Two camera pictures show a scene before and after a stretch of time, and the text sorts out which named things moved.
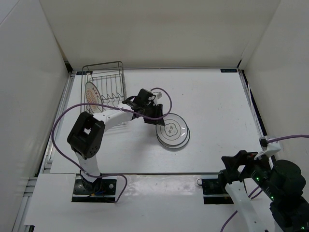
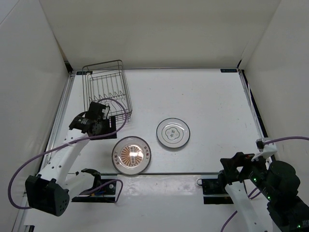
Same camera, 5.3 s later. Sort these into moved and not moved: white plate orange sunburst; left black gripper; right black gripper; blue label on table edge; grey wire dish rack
Moved: left black gripper; white plate orange sunburst
Not moved: blue label on table edge; right black gripper; grey wire dish rack
